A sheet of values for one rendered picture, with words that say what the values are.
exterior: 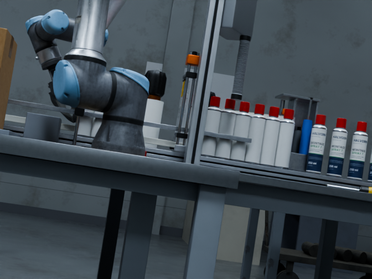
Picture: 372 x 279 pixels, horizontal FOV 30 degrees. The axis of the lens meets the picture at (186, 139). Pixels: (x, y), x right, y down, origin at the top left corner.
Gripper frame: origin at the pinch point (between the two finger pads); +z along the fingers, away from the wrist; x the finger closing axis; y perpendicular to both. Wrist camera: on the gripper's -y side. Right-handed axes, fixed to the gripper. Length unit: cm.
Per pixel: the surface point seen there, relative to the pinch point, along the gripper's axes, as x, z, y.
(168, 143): -26.9, 18.9, 3.5
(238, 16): -60, -11, -15
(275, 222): -77, 77, 114
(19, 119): 16.5, -6.3, 3.4
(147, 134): -23.3, 13.2, 24.1
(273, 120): -63, 24, -2
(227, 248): -105, 154, 507
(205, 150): -37.1, 25.3, -2.0
